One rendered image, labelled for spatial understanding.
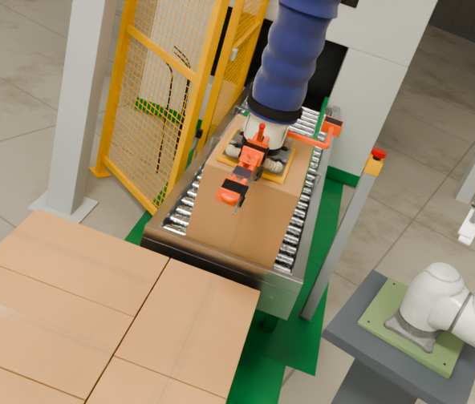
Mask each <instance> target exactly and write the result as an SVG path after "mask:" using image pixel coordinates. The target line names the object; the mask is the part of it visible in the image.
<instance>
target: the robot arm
mask: <svg viewBox="0 0 475 404"><path fill-rule="evenodd" d="M471 206H472V209H471V210H470V212H469V214H468V215H467V217H466V219H465V222H464V223H463V225H462V226H461V228H460V230H459V232H458V234H460V237H459V239H458V240H459V241H460V242H462V243H464V244H467V245H470V244H471V242H472V240H473V238H474V237H475V203H474V202H472V203H471ZM461 306H462V307H461ZM459 311H460V312H459ZM454 319H455V320H454ZM450 326H451V327H450ZM384 327H385V328H386V329H389V330H391V331H393V332H395V333H397V334H399V335H400V336H401V337H403V338H405V339H407V340H408V341H410V342H411V343H413V344H414V345H417V346H418V347H420V348H421V349H422V350H423V351H424V352H425V353H427V354H430V353H431V352H432V350H433V345H434V344H435V342H436V340H437V339H438V337H439V336H440V335H441V334H442V333H443V332H444V331H445V330H446V331H449V332H450V333H452V334H454V335H455V336H456V337H458V338H460V339H461V340H462V341H464V342H466V343H468V344H470V345H471V346H473V347H475V293H471V292H470V291H469V290H468V289H467V288H466V287H465V282H464V280H463V278H462V276H461V274H460V273H459V272H458V271H457V270H455V268H454V267H452V266H451V265H448V264H446V263H441V262H437V263H433V264H430V265H428V266H426V267H425V268H423V269H422V270H421V271H420V272H419V273H418V274H417V275H416V276H415V277H414V278H413V280H412V282H411V283H410V285H409V287H408V289H407V291H406V293H405V295H404V298H403V300H402V302H401V303H400V306H399V308H398V309H397V310H396V311H395V312H394V313H393V315H392V316H391V317H390V318H389V319H388V320H386V321H385V322H384Z"/></svg>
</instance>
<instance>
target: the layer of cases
mask: <svg viewBox="0 0 475 404"><path fill-rule="evenodd" d="M259 295H260V291H258V290H256V289H252V288H250V287H248V286H245V285H242V284H239V283H237V282H234V281H231V280H228V279H226V278H224V277H220V276H218V275H215V274H213V273H209V272H207V271H205V270H202V269H199V268H196V267H193V266H192V265H187V264H186V263H183V262H180V261H177V260H174V259H172V258H171V259H170V260H169V257H167V256H164V255H161V254H159V253H157V252H153V251H151V250H148V249H146V248H142V247H140V246H138V245H135V244H132V243H129V242H127V241H125V240H121V239H118V238H116V237H113V236H110V235H108V234H105V233H103V232H99V231H97V230H95V229H92V228H89V227H86V226H84V225H81V224H77V223H75V222H73V221H70V220H67V219H64V218H62V217H60V216H56V215H54V214H51V213H49V212H45V211H43V210H41V209H38V208H37V209H36V210H35V211H34V212H33V213H32V214H31V215H30V216H28V217H27V218H26V219H25V220H24V221H23V222H22V223H21V224H20V225H19V226H18V227H17V228H16V229H15V230H14V231H13V232H12V233H10V234H9V235H8V236H7V237H6V238H5V239H4V240H3V241H1V242H0V404H225V403H226V400H227V398H228V395H229V390H230V387H231V385H232V382H233V377H234V375H235V372H236V369H237V367H238V362H239V359H240V357H241V354H242V349H243V346H244V344H245V341H246V336H247V333H248V331H249V328H250V323H251V321H252V318H253V315H254V311H255V308H256V305H257V303H258V298H259Z"/></svg>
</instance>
